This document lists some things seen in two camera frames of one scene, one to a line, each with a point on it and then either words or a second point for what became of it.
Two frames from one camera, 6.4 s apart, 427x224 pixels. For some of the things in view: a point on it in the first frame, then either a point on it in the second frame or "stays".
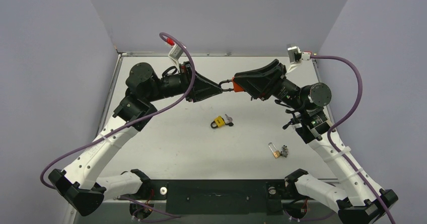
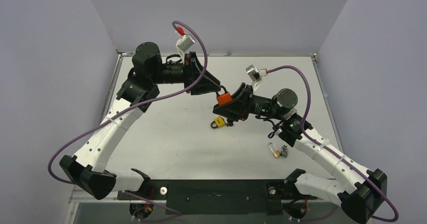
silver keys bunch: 229,121 stays
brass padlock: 276,154 stays
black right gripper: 276,82 -> 246,101
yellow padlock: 219,122 stays
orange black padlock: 236,87 -> 223,98
